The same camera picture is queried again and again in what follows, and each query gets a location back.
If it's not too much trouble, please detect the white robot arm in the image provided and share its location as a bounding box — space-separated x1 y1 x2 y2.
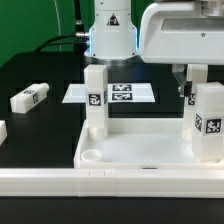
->
85 0 224 86

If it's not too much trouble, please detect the white front fence bar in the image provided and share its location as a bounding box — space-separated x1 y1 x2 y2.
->
0 169 224 198

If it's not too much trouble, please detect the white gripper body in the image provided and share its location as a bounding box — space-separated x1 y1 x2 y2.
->
139 1 224 65

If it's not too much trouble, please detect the white marker sheet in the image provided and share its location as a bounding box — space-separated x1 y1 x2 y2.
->
62 83 155 103

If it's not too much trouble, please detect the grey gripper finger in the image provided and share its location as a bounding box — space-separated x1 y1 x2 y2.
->
172 64 187 97

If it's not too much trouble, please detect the white left fence block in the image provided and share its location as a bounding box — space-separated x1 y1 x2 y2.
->
0 120 7 146

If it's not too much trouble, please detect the white desk top tray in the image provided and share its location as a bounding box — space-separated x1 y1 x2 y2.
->
74 118 224 170

